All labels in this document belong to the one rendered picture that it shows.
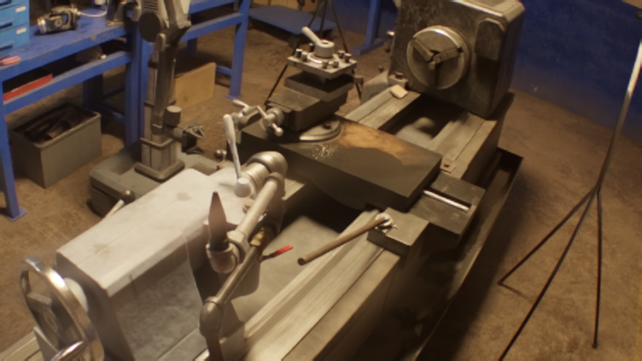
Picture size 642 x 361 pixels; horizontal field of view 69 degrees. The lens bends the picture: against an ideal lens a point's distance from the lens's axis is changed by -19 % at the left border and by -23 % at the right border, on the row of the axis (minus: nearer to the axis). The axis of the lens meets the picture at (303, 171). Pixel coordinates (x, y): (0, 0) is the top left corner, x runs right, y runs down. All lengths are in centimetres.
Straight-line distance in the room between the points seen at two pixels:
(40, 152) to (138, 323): 231
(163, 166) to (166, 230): 183
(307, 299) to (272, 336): 15
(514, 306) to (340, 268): 155
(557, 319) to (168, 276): 225
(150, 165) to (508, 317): 191
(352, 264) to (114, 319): 75
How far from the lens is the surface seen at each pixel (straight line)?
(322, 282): 140
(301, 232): 173
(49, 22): 314
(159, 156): 276
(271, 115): 170
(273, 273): 158
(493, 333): 265
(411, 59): 231
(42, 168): 323
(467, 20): 241
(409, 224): 159
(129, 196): 113
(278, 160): 127
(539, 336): 275
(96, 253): 93
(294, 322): 128
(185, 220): 100
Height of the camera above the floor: 175
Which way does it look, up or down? 30 degrees down
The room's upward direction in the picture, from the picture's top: 8 degrees clockwise
